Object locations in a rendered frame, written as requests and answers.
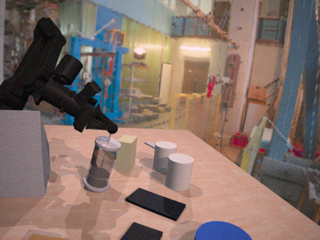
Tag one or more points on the grey cylinder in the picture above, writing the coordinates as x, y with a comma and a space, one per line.
161, 155
179, 171

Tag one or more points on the tan rectangular block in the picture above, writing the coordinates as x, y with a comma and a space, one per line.
43, 237

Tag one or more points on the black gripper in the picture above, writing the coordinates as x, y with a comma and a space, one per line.
88, 114

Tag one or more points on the beige rectangular block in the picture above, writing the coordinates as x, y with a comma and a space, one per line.
126, 157

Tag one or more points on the glass coffee press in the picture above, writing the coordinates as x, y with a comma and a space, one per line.
102, 162

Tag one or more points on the grey flat bar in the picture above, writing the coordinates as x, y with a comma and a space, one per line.
150, 144

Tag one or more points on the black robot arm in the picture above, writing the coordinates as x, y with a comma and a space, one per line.
37, 76

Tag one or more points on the blue cylinder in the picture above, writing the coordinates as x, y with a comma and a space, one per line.
220, 230

